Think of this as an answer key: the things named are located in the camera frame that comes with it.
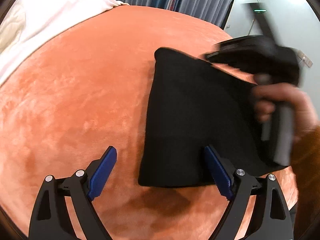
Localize person's right hand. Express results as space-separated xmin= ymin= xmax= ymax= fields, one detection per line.
xmin=252 ymin=83 xmax=319 ymax=142

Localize white bed sheet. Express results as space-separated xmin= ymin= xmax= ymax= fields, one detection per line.
xmin=1 ymin=0 xmax=124 ymax=83

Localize white wardrobe door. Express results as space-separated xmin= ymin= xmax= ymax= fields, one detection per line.
xmin=223 ymin=0 xmax=258 ymax=38

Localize black pants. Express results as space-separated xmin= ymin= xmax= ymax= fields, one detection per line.
xmin=138 ymin=47 xmax=283 ymax=188

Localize orange velvet bed cover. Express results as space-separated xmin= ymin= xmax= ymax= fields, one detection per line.
xmin=0 ymin=4 xmax=299 ymax=240

